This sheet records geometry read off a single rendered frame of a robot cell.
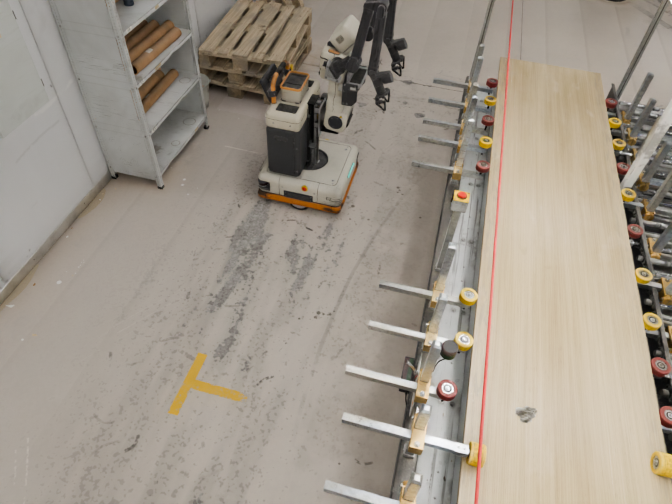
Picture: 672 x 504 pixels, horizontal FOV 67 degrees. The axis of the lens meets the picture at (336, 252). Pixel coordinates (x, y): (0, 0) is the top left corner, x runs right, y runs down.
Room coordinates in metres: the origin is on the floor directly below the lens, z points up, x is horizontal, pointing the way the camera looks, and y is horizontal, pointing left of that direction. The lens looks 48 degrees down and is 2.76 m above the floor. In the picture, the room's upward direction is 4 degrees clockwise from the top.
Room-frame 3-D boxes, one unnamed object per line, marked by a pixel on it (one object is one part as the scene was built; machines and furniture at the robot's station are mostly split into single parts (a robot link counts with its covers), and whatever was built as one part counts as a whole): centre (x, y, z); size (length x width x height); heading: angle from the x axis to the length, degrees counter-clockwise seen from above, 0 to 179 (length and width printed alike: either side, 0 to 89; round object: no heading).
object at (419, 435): (0.77, -0.35, 0.95); 0.14 x 0.06 x 0.05; 168
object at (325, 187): (3.18, 0.25, 0.16); 0.67 x 0.64 x 0.25; 78
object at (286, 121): (3.20, 0.34, 0.59); 0.55 x 0.34 x 0.83; 168
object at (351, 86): (3.12, -0.03, 0.99); 0.28 x 0.16 x 0.22; 168
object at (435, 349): (1.04, -0.40, 0.90); 0.04 x 0.04 x 0.48; 78
